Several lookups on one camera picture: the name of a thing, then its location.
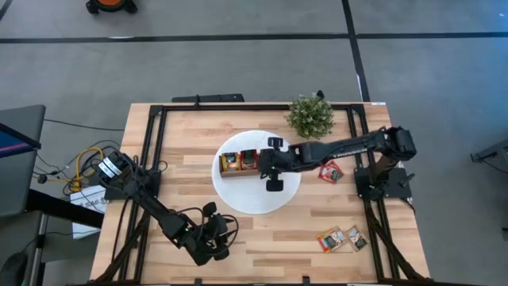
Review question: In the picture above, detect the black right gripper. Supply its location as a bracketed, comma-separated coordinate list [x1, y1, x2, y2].
[260, 136, 305, 193]

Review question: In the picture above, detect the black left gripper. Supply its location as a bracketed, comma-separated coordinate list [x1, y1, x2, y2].
[198, 201, 232, 262]

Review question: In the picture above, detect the wooden tea organizer box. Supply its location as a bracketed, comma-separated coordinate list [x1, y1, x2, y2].
[218, 149, 279, 179]

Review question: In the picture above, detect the yellow tea packet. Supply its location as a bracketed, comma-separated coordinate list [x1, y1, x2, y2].
[221, 152, 241, 172]

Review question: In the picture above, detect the white round woven placemat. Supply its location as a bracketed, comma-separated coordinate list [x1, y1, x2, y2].
[210, 129, 302, 215]

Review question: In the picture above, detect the artificial green plant black pot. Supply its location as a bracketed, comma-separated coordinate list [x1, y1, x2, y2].
[286, 90, 336, 140]

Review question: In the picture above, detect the black flat base bar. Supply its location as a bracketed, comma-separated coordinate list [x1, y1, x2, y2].
[171, 93, 246, 104]

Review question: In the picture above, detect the white printed sheet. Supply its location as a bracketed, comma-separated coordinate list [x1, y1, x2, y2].
[70, 184, 109, 240]

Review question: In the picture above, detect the black desk beam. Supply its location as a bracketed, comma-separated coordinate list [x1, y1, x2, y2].
[25, 189, 105, 230]

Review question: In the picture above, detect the grey side table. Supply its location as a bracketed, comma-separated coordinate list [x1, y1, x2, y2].
[0, 210, 44, 286]

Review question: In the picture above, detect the grey stand leg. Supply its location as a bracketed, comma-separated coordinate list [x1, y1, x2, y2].
[470, 137, 508, 164]

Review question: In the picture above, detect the dark monitor blue screen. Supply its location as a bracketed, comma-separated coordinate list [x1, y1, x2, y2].
[0, 122, 42, 159]

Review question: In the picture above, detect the grey desk panel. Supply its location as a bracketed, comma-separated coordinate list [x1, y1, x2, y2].
[0, 104, 47, 218]

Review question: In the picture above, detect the orange black shop vacuum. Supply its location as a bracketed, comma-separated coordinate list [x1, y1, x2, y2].
[86, 0, 138, 15]

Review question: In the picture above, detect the black aluminium table frame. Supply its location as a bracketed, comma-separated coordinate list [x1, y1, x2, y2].
[94, 103, 432, 285]

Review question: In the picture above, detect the yellow cable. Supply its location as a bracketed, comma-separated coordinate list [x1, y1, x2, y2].
[65, 146, 105, 195]

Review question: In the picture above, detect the thin black floor cable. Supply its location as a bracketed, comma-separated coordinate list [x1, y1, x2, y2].
[42, 118, 126, 132]

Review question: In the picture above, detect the black cable bundle with plug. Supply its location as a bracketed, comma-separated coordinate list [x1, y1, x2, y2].
[33, 138, 120, 195]

